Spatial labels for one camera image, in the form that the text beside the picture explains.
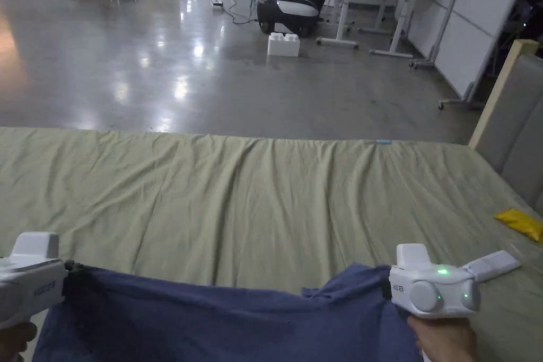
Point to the yellow bag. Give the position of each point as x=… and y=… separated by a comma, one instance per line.
x=521, y=221

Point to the white power strip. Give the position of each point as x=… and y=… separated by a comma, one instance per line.
x=217, y=3

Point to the grey padded headboard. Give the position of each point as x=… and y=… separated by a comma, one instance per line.
x=515, y=124

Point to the dark blue shirt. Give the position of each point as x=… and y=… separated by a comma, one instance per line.
x=220, y=321

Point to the person's left hand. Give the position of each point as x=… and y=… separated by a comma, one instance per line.
x=16, y=338

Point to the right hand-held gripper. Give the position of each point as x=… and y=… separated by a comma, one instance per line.
x=428, y=292

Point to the bed with pale green sheet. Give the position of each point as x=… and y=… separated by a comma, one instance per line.
x=254, y=192

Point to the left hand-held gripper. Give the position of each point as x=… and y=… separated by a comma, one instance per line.
x=25, y=281

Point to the person's right hand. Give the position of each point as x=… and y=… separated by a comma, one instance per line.
x=445, y=338

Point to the white-legged desk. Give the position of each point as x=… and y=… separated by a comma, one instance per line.
x=373, y=1

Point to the white foam block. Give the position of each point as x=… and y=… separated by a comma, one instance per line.
x=283, y=45

